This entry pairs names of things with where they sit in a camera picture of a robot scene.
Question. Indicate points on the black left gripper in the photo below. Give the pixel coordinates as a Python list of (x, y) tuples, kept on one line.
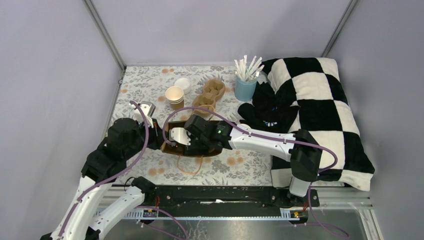
[(157, 132)]

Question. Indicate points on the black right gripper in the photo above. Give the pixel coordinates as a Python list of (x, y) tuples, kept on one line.
[(191, 148)]

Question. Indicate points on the green brown paper bag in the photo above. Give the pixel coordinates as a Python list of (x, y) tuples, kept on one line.
[(181, 143)]

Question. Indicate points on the stack of white cup lids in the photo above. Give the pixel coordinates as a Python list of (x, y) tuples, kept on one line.
[(184, 83)]

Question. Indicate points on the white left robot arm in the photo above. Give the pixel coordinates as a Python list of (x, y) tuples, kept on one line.
[(127, 137)]

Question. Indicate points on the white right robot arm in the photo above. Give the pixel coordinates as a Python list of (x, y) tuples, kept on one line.
[(299, 150)]

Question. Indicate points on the stack of brown paper cups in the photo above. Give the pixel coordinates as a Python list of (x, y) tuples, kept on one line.
[(175, 97)]

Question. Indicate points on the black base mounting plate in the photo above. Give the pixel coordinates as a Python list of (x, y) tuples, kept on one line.
[(222, 201)]

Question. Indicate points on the blue straw holder cup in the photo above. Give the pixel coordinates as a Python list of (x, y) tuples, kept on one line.
[(244, 90)]

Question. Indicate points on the black cloth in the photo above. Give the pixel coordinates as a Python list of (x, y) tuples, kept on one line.
[(264, 114)]

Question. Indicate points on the white wrapped straws bundle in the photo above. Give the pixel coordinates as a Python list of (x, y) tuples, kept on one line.
[(248, 71)]

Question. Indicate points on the black white checkered blanket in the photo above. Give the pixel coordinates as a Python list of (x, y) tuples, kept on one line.
[(312, 86)]

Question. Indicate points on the aluminium frame rail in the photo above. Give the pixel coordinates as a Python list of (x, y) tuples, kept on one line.
[(330, 198)]

